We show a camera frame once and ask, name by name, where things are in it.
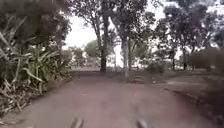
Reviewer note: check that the dark-trunked tree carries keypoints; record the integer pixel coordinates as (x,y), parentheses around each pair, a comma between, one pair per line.
(103,56)

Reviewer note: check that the pale-trunked tree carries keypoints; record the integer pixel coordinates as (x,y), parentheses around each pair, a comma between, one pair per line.
(125,60)

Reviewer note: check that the reddish brown dirt path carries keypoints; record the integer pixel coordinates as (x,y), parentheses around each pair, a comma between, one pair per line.
(106,103)

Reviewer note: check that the small green bush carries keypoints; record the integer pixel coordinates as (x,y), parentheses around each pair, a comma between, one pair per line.
(155,67)

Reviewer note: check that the robot's own part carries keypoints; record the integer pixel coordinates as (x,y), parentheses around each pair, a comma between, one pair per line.
(141,124)
(76,123)

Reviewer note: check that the group of trees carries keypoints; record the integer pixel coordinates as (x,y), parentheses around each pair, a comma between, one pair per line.
(185,30)

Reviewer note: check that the long-leaved green plants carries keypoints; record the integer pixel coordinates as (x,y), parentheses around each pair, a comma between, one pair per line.
(31,68)

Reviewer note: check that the dark leafy tree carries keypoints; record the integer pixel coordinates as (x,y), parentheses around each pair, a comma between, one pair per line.
(36,16)

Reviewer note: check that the dark bushes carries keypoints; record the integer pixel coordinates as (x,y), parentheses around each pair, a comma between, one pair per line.
(206,59)

